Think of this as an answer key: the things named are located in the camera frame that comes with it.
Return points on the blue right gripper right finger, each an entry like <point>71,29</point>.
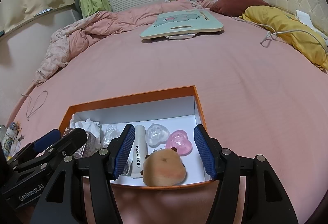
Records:
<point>209,151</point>

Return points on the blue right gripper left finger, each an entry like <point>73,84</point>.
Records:
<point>119,151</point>

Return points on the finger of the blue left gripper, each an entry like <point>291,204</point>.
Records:
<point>67,145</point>
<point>47,140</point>

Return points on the white Red Earth cream tube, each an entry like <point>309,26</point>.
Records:
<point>140,151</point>

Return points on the pink heart-shaped case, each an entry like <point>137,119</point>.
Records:
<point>179,140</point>

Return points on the white tissue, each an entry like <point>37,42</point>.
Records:
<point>87,125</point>

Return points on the clear heart-shaped case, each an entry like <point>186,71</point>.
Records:
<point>156,134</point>

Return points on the brown hamster plush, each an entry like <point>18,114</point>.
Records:
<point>163,168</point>

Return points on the playing card box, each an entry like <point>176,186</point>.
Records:
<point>92,144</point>

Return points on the patterned small pouch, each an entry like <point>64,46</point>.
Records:
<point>11,142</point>

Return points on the orange cardboard box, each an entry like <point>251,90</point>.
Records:
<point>175,109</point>

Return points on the pink crumpled duvet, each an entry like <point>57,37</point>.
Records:
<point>71,40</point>

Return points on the mint green lap desk board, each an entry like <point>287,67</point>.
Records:
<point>182,22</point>

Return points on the yellow pillow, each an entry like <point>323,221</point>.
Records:
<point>308,42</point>

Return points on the maroon pillow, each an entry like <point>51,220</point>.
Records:
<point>235,8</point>

